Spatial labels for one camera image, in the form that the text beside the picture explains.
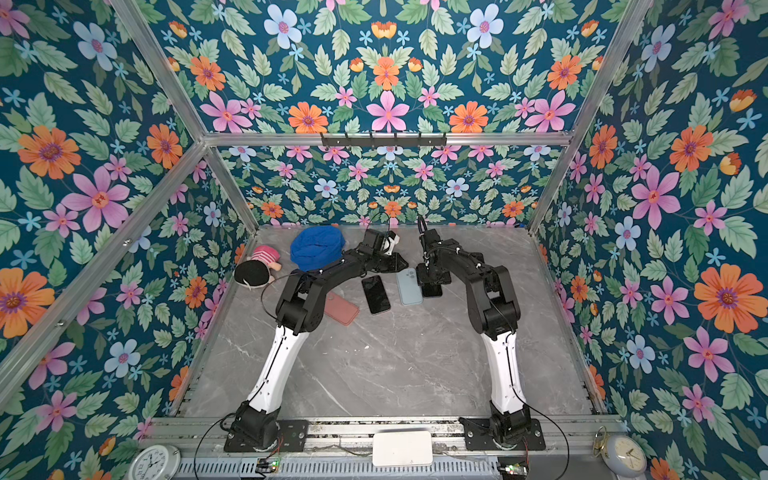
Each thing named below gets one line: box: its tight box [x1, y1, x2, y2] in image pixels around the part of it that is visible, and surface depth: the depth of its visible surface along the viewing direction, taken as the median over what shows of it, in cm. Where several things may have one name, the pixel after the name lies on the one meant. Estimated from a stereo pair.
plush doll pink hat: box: [233, 245, 283, 288], surface depth 102 cm
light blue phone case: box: [396, 268, 424, 306], surface depth 104 cm
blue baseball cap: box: [291, 226, 346, 272], surface depth 111 cm
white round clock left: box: [128, 445, 181, 480], surface depth 69 cm
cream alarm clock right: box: [592, 425, 648, 478], surface depth 69 cm
